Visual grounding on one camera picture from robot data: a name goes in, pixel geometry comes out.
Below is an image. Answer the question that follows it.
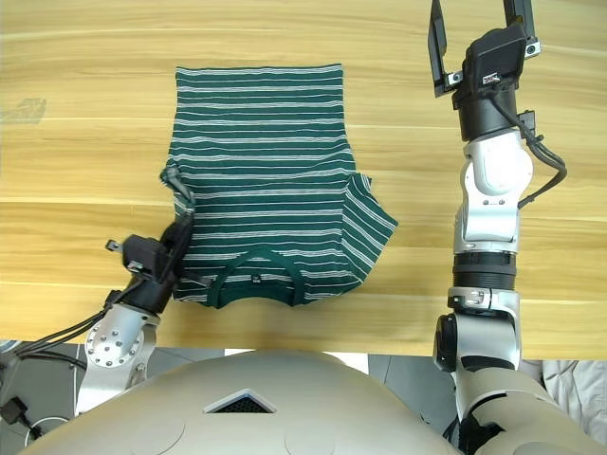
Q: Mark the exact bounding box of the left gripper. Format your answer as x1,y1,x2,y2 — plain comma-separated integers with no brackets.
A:
123,220,195,315

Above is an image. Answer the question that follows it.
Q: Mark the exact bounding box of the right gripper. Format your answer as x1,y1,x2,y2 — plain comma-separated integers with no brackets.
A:
427,0,543,142

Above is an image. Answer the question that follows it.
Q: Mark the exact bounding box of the green white striped T-shirt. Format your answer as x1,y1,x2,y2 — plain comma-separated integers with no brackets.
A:
158,62,400,310

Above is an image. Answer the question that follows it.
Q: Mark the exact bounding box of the robot body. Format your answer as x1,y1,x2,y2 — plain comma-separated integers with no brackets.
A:
20,349,607,455

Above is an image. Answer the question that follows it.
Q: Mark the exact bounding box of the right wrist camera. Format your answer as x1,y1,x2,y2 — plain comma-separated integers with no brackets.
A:
465,24,528,92

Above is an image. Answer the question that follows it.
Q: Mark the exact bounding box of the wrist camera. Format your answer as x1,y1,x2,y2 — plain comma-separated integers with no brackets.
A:
465,24,528,92
104,233,168,284

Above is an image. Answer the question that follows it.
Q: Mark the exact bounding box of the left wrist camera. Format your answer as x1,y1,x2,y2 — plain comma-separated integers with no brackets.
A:
104,233,168,284

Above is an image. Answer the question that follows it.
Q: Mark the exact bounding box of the black cable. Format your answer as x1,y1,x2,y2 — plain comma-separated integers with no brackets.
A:
515,109,568,210
0,289,125,375

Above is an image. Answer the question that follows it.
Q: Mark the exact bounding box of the black plug with cable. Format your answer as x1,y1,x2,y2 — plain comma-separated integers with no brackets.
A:
0,396,46,445

